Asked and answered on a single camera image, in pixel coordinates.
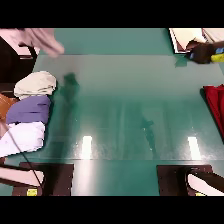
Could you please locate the black cable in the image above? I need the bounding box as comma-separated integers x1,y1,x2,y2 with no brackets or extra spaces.
5,127,45,188

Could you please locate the white garment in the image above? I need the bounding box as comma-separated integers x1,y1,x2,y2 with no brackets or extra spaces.
0,121,46,159

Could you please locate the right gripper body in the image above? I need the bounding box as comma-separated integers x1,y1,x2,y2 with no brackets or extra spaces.
188,42,215,65

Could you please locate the red garment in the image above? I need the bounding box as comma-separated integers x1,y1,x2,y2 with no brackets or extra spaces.
202,84,224,145

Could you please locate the purple garment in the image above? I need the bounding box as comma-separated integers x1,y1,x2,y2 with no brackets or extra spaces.
5,95,52,126

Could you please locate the pink-grey T-shirt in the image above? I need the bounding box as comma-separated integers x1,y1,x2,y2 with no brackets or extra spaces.
0,28,66,59

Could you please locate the brown garment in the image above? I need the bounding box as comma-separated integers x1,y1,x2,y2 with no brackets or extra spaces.
0,92,20,123

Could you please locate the beige garment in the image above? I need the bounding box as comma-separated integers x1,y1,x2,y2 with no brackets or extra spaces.
13,70,58,101

